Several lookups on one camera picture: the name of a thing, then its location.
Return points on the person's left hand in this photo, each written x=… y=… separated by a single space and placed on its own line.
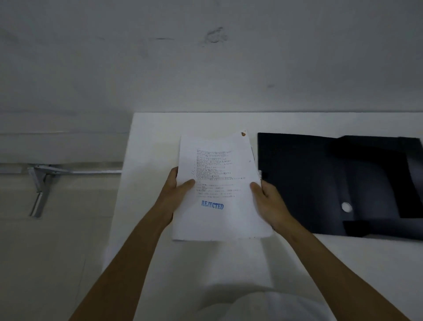
x=169 y=197

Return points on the person's right hand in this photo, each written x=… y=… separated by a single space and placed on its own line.
x=271 y=204

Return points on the person's right thumb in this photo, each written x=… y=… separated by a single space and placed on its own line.
x=256 y=190

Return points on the person's left thumb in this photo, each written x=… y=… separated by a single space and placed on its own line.
x=185 y=186

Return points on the stack of printed white papers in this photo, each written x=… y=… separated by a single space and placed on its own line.
x=216 y=188

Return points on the person's left forearm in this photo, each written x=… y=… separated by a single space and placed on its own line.
x=123 y=268

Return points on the person's right forearm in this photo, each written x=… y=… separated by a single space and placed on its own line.
x=337 y=274

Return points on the open black document folder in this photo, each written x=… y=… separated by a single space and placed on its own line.
x=337 y=185

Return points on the person's white shirt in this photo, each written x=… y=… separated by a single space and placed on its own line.
x=257 y=306

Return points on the metal wall bracket with conduit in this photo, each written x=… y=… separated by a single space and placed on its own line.
x=43 y=185

